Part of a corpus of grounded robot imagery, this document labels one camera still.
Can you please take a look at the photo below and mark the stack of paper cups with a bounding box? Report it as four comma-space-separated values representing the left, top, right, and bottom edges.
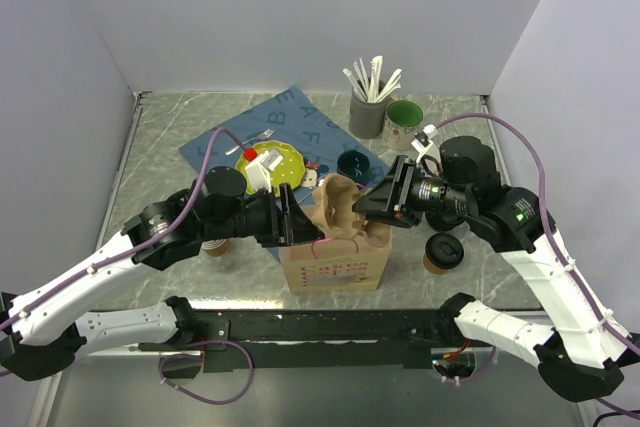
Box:
201, 239, 231, 257

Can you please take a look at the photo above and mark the yellow dotted plate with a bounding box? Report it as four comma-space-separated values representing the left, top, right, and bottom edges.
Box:
235, 140, 306, 196

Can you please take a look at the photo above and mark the kraft paper cakes bag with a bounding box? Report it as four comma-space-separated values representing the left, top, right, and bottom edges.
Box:
278, 223, 392, 293

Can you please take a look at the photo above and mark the white wrapped straws bundle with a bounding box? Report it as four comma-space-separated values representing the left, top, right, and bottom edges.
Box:
342, 55, 402, 104

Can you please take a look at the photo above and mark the dark green mug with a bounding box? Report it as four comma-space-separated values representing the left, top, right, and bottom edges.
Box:
336, 150, 371, 184

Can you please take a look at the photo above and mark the green inside ceramic mug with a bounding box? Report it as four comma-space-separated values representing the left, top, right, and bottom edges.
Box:
382, 100, 423, 151

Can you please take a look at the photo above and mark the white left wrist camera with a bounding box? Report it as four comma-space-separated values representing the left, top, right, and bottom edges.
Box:
242, 148, 284, 192

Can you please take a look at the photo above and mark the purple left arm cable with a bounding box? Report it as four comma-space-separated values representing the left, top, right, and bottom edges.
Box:
0, 127, 251, 378

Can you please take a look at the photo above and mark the grey straw holder cup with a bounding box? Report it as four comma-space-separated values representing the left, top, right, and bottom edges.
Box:
348, 90, 393, 139

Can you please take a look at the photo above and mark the silver fork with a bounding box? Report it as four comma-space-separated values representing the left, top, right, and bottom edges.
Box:
225, 129, 275, 156

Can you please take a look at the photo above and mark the spare black cup lid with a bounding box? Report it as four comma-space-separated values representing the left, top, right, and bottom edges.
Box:
424, 213, 465, 232

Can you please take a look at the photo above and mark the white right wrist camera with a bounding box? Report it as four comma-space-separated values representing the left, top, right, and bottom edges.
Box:
411, 124, 440, 162

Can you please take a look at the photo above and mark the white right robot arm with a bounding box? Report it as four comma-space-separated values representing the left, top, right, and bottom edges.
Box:
353, 136, 639, 402

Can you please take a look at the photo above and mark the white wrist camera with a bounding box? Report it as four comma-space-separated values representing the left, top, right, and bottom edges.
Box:
411, 124, 440, 162
242, 148, 284, 192

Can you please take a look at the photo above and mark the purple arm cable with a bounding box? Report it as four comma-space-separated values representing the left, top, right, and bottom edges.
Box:
0, 127, 251, 378
434, 112, 640, 418

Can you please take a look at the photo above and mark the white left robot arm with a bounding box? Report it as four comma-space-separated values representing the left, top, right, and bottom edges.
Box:
1, 167, 324, 381

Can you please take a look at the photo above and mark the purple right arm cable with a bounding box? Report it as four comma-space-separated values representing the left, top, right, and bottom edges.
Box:
434, 112, 640, 418

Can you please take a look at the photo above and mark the brown pulp cup carrier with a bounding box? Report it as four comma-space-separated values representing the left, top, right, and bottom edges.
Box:
310, 173, 391, 248

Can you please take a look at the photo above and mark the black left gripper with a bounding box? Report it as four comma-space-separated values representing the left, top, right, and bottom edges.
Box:
202, 182, 326, 247

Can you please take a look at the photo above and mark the black plastic cup lid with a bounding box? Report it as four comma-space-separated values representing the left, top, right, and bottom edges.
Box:
425, 233, 464, 264

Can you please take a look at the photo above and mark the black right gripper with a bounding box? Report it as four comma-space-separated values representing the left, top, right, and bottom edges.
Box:
351, 154, 472, 228

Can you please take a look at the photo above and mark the blue letter print cloth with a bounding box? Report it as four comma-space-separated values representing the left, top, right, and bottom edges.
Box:
178, 86, 396, 263

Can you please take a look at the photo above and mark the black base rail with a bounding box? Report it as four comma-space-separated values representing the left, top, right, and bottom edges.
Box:
139, 308, 465, 373

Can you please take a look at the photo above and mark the silver cartoon handle spoon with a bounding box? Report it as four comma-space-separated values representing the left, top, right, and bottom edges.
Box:
300, 175, 324, 192

